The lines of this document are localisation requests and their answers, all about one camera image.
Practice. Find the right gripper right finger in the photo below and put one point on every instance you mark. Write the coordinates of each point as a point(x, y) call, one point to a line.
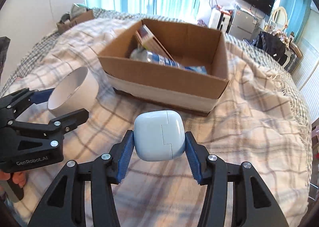
point(253, 203)

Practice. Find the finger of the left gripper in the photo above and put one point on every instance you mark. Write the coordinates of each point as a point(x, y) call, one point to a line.
point(14, 104)
point(64, 119)

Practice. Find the plaid cream blanket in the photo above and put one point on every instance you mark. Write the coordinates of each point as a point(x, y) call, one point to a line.
point(260, 118)

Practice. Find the white louvered wardrobe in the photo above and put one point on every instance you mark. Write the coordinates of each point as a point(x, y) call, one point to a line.
point(305, 74)

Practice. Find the right teal curtain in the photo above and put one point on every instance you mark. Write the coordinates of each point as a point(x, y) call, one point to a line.
point(298, 12)

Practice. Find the black jacket on chair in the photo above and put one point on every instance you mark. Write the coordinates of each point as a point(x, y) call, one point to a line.
point(270, 44)

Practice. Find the blue tissue pack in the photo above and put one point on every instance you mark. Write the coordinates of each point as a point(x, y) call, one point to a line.
point(197, 69)

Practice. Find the large open cardboard box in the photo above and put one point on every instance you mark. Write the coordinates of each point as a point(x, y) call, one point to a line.
point(189, 45)

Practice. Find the oval white vanity mirror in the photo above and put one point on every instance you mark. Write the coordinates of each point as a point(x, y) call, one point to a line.
point(279, 19)

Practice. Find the clear plastic jar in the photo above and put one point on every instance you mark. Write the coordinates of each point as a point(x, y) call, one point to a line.
point(143, 55)

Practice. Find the silver mini fridge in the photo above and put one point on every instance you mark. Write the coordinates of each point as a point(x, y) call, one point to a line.
point(242, 24)

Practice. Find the green checked bed sheet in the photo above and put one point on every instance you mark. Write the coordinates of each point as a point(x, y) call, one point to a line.
point(40, 50)

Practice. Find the white tape roll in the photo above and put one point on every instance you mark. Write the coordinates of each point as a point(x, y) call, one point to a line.
point(78, 90)

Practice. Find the person's left hand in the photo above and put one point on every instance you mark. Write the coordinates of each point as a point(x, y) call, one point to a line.
point(18, 178)

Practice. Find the white earbuds case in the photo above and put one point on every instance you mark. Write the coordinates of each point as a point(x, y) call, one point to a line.
point(159, 136)

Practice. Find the white suitcase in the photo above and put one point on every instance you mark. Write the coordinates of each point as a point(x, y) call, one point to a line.
point(219, 20)

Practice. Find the small cardboard box with items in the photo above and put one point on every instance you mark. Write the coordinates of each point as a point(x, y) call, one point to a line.
point(78, 14)

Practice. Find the brown paper booklet box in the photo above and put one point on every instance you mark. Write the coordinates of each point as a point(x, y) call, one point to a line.
point(148, 40)

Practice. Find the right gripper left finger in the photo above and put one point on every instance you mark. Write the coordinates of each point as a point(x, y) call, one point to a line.
point(63, 203)

